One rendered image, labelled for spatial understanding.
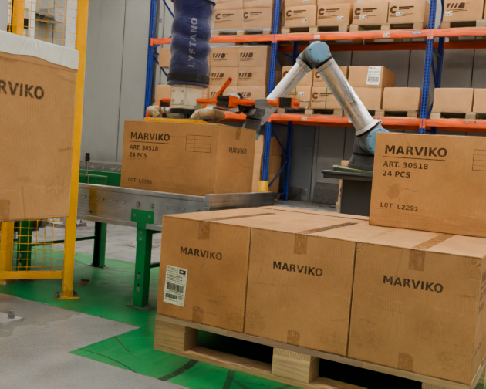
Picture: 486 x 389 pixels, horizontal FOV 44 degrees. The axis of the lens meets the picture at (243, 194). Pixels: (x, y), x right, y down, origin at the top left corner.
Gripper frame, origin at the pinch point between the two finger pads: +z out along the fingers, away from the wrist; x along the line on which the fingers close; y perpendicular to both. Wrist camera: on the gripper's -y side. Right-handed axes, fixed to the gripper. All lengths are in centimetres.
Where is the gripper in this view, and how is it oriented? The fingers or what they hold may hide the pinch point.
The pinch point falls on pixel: (231, 102)
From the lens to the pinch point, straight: 318.0
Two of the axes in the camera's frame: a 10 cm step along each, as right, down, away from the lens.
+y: -8.7, -1.1, 4.8
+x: 0.9, -9.9, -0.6
